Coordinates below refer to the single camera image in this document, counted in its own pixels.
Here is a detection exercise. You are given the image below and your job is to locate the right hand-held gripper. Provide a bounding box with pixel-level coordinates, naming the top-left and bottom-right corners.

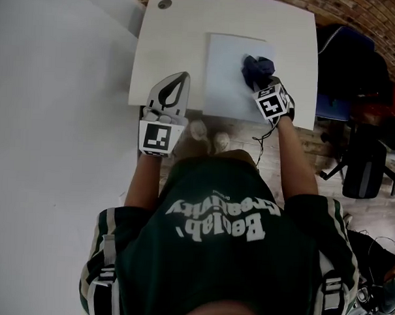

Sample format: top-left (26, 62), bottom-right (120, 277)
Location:
top-left (250, 76), bottom-right (297, 126)

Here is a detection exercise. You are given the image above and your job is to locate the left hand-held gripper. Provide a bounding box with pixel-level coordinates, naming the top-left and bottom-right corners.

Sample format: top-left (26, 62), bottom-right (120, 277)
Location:
top-left (137, 69), bottom-right (192, 160)

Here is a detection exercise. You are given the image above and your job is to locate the dark blue cloth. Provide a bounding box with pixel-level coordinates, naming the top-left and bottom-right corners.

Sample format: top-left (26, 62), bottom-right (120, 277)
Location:
top-left (240, 53), bottom-right (276, 93)

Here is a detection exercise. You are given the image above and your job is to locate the white rectangular sheet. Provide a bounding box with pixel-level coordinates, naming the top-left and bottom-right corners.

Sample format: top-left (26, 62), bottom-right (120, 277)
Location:
top-left (201, 32), bottom-right (277, 124)

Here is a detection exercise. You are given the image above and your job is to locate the person's right forearm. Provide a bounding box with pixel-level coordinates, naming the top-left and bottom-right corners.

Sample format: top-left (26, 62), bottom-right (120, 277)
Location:
top-left (273, 116), bottom-right (323, 205)

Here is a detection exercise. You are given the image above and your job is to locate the person's left forearm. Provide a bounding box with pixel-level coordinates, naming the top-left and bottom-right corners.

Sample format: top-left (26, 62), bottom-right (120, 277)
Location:
top-left (123, 152), bottom-right (163, 210)

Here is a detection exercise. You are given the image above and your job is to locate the black bag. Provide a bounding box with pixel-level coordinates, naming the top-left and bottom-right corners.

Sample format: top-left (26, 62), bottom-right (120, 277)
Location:
top-left (317, 44), bottom-right (395, 107)

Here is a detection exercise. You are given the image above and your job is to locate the black office chair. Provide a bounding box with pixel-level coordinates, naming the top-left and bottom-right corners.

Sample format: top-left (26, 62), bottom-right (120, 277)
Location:
top-left (318, 121), bottom-right (395, 201)

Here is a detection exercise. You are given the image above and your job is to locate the person's green shirt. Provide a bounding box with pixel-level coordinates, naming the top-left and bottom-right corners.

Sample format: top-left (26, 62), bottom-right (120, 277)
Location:
top-left (78, 151), bottom-right (364, 315)

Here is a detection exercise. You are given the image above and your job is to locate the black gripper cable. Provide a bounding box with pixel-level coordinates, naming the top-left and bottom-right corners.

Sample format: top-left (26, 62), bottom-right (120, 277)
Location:
top-left (251, 118), bottom-right (280, 168)

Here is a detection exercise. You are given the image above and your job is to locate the grey shoulder strap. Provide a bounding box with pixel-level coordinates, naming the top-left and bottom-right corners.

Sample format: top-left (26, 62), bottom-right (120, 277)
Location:
top-left (320, 256), bottom-right (346, 310)
top-left (99, 233), bottom-right (119, 284)

